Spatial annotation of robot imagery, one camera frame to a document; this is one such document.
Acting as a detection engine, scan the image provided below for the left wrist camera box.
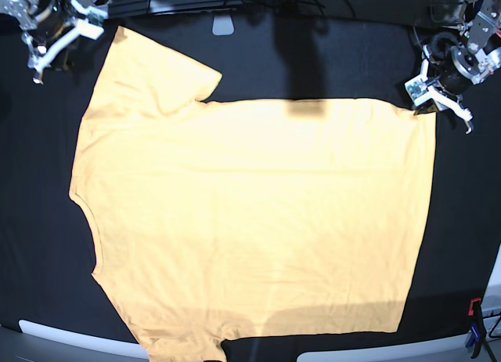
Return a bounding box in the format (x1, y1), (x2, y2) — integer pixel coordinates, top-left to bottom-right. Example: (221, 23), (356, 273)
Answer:
(404, 60), (430, 107)

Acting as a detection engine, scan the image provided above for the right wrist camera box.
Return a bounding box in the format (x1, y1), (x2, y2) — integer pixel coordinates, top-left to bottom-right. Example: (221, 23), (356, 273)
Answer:
(75, 6), (108, 40)

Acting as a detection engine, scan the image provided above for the grey tab at table edge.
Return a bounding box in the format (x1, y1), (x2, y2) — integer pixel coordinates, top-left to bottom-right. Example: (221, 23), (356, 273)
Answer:
(212, 15), (235, 36)

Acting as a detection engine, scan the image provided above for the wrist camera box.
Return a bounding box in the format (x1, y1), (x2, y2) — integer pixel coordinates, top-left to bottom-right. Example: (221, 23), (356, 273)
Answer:
(75, 6), (108, 40)
(404, 60), (430, 107)

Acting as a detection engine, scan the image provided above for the red blue clamp near right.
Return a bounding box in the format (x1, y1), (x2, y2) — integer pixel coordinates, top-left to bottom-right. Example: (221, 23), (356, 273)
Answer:
(465, 298), (486, 359)

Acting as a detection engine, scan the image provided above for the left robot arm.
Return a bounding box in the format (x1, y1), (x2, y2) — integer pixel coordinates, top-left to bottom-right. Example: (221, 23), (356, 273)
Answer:
(405, 0), (500, 134)

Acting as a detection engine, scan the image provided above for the yellow t-shirt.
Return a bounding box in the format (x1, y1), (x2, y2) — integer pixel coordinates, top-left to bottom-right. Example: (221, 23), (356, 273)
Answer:
(69, 27), (436, 361)

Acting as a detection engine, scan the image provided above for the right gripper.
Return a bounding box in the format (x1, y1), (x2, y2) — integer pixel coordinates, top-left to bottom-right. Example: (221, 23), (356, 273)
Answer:
(20, 0), (81, 73)

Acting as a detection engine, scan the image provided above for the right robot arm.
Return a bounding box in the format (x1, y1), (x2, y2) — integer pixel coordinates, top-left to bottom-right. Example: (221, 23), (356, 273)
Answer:
(1, 0), (86, 84)

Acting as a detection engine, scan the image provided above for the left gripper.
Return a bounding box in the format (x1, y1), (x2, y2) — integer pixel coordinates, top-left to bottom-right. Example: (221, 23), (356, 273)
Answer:
(413, 32), (494, 134)

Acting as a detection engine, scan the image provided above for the black table cloth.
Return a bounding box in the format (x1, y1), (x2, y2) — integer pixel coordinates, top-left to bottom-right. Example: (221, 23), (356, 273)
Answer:
(1, 13), (500, 361)

